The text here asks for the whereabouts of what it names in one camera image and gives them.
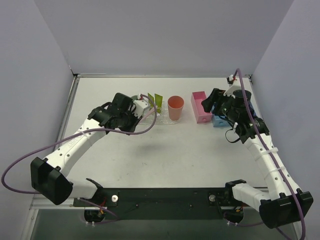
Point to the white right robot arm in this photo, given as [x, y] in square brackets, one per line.
[284, 202]

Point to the pink organizer box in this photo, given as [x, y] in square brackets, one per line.
[201, 117]

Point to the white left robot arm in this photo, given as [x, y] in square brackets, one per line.
[49, 175]

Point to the yellow toothpaste tube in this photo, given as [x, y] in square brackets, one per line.
[158, 102]
[151, 100]

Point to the orange plastic cup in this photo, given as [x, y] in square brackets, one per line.
[175, 106]

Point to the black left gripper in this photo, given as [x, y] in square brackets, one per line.
[133, 118]

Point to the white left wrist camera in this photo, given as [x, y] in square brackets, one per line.
[140, 106]

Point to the light blue organizer box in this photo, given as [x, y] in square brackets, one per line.
[217, 121]

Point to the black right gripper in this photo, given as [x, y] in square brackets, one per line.
[217, 103]

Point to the large clear textured tray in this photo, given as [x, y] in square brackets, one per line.
[162, 118]

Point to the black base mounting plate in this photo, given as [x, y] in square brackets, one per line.
[162, 204]

